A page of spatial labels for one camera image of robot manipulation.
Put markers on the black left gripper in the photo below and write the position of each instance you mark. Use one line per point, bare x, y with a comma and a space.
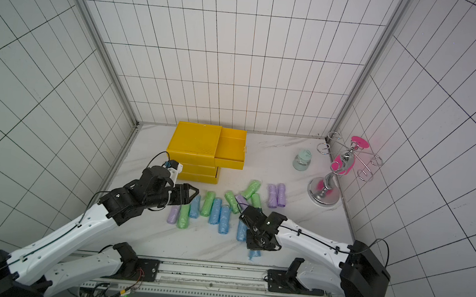
186, 199

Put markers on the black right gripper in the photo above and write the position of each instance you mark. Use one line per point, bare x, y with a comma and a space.
259, 229

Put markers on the blue bag roll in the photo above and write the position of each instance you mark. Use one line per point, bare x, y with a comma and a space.
241, 232
214, 217
252, 254
195, 207
224, 220

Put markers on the blue bag roll bottom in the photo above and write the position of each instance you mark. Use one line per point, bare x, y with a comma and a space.
252, 254

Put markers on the yellow top drawer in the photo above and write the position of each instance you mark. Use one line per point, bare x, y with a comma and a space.
231, 149

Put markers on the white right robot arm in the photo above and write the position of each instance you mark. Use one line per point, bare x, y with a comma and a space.
324, 267

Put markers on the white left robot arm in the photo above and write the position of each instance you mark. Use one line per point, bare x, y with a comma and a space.
39, 269

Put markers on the yellow plastic drawer cabinet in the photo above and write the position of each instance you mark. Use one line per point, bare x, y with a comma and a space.
194, 146

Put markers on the green bag roll middle left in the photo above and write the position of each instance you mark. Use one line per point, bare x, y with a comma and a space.
208, 204

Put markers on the green bag roll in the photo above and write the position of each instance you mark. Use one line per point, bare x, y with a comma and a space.
208, 204
255, 200
231, 200
183, 219
251, 189

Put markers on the green bag roll far left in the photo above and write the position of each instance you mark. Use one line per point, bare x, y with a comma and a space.
183, 219

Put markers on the purple bag roll far left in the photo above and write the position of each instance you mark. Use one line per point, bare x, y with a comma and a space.
173, 214

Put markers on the purple bag roll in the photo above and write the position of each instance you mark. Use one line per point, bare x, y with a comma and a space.
281, 195
173, 214
272, 196
242, 203

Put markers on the green bag roll right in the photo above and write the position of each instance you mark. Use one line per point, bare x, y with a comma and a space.
255, 200

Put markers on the purple bag roll center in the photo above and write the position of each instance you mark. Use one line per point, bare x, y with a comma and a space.
242, 203

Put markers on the purple bag roll upper left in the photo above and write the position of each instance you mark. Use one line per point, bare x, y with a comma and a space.
272, 196

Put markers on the green bag roll center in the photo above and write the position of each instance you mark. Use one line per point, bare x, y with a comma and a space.
231, 200

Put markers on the purple bag roll upper right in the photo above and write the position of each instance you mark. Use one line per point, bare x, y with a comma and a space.
281, 195

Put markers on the green bag roll upper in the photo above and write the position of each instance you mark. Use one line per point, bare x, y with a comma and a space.
251, 189

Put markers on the chrome cup holder stand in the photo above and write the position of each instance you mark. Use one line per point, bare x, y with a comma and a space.
323, 190

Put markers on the green glass jar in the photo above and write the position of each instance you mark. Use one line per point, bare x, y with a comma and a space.
302, 160

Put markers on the pink cup on stand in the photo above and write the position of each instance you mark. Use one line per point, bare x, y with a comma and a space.
342, 164

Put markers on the pink cup upper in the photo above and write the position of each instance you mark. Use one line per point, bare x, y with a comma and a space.
359, 142

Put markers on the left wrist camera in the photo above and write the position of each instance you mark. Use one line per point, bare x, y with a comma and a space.
174, 168

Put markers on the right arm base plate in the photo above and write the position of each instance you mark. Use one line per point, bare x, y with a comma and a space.
283, 283

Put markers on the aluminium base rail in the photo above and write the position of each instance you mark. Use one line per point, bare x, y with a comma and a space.
249, 278

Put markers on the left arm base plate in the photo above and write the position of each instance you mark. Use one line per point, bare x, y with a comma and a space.
142, 269

